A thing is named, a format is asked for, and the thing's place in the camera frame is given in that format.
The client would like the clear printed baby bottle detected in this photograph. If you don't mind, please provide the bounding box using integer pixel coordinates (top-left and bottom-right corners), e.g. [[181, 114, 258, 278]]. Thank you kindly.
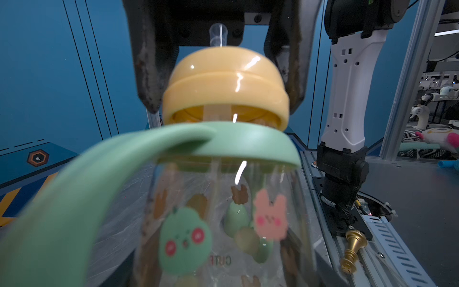
[[131, 158, 319, 287]]

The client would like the yellow bottle nipple collar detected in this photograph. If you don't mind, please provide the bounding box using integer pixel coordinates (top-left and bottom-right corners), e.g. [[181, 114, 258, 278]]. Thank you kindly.
[[162, 23, 290, 132]]

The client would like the pink green plush toy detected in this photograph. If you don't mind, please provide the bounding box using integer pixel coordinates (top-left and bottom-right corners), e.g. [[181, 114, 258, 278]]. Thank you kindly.
[[399, 127, 459, 154]]

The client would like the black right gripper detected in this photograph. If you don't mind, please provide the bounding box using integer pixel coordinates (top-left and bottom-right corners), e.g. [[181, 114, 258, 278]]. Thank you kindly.
[[123, 0, 323, 115]]

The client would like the blue plastic toy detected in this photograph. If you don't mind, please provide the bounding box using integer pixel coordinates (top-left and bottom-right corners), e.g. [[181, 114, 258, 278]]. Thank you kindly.
[[437, 159, 459, 171]]

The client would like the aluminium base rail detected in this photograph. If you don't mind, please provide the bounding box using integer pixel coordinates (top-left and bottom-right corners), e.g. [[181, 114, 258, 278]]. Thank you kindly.
[[300, 151, 435, 287]]

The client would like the green bottle handle ring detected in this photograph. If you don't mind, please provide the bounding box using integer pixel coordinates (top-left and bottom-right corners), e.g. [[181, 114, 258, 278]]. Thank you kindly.
[[0, 121, 302, 287]]

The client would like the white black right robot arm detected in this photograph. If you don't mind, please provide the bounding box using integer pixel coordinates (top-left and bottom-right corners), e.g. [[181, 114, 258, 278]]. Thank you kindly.
[[123, 1, 409, 210]]

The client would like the gold chess piece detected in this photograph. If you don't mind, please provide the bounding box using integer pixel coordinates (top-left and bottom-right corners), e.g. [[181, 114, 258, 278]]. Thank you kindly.
[[340, 230, 368, 275]]

